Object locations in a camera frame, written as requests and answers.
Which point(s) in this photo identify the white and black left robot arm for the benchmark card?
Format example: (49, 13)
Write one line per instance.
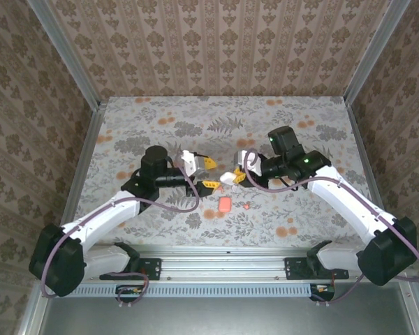
(97, 220)

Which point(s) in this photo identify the grey metal sheet panel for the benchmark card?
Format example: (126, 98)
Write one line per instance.
(223, 317)

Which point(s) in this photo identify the white earbud charging case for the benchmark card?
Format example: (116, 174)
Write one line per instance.
(227, 178)

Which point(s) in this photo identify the pink earbud charging case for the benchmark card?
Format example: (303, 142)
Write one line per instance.
(225, 205)

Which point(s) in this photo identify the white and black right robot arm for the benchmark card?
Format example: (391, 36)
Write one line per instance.
(349, 202)

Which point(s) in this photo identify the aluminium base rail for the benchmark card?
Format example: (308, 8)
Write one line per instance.
(223, 268)

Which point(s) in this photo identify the aluminium frame corner post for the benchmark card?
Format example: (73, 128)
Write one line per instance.
(66, 56)
(377, 52)

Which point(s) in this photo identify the black base connector box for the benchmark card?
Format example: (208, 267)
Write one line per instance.
(323, 292)
(129, 292)

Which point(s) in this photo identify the aluminium frame side rail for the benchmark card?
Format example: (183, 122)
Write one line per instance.
(365, 157)
(87, 153)

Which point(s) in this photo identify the floral patterned table cover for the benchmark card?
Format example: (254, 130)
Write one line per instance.
(195, 122)

